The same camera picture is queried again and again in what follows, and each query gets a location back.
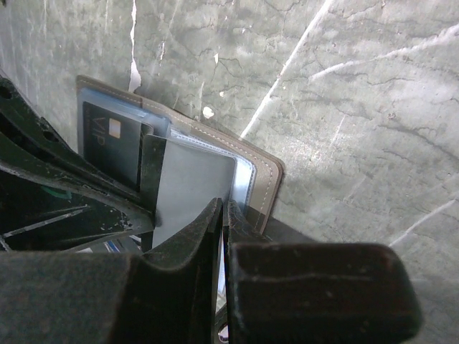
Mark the black VIP card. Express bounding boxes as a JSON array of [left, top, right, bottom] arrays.
[[78, 100, 148, 191]]

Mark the grey card holder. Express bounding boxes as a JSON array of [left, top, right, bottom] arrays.
[[76, 75, 282, 247]]

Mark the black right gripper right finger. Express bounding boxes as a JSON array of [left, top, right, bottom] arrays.
[[223, 201, 422, 343]]

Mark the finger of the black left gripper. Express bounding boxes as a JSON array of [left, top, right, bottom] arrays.
[[1, 77, 155, 233], [1, 171, 143, 251]]

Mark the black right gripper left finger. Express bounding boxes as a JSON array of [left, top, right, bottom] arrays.
[[1, 199, 223, 343]]

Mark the grey silver card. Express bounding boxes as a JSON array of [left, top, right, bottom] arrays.
[[140, 134, 236, 252]]

